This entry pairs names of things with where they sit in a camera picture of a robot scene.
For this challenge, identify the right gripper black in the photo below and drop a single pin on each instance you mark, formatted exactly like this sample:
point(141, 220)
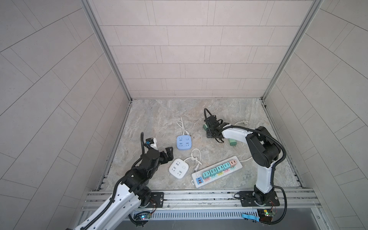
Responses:
point(208, 135)

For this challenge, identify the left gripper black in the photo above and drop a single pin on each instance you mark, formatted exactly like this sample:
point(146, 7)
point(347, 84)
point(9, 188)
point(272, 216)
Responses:
point(169, 156)

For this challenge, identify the pink plug adapter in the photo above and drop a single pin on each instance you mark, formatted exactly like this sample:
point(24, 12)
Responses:
point(233, 163)

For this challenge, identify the white long power strip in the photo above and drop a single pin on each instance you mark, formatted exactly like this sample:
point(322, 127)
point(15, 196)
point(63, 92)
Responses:
point(198, 181)

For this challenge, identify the teal blue plug adapter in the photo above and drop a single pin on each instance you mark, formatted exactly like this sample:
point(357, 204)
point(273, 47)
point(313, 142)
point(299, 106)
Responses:
point(206, 174)

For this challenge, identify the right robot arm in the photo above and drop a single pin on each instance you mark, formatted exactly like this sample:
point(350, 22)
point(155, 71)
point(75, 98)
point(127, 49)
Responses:
point(265, 150)

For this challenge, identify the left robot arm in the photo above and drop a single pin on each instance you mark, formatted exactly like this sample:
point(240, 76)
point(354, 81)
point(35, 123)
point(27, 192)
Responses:
point(131, 197)

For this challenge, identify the green plug adapter right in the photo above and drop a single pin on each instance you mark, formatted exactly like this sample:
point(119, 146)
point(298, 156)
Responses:
point(232, 142)

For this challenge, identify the blue square power socket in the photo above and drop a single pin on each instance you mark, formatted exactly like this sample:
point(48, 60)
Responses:
point(184, 142)

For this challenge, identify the white square power socket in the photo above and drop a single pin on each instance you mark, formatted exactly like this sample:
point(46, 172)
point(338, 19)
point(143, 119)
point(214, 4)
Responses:
point(178, 168)

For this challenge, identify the left circuit board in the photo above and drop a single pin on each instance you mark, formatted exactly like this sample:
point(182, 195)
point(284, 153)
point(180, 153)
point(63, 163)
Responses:
point(142, 216)

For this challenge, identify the circuit board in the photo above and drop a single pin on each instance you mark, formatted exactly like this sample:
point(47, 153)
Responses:
point(142, 216)
point(266, 215)

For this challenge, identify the blue tape piece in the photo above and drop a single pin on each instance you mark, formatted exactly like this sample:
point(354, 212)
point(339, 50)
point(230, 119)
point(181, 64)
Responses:
point(250, 217)

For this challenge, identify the right circuit board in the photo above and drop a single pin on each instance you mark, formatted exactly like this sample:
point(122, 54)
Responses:
point(266, 215)

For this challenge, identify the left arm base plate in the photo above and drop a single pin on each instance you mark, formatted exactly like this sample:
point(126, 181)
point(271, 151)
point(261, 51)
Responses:
point(155, 201)

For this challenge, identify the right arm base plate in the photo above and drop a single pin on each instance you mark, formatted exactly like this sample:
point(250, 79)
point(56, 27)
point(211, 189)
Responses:
point(257, 198)

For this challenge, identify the aluminium rail frame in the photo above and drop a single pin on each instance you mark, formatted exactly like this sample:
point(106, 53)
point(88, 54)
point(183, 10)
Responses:
point(211, 199)

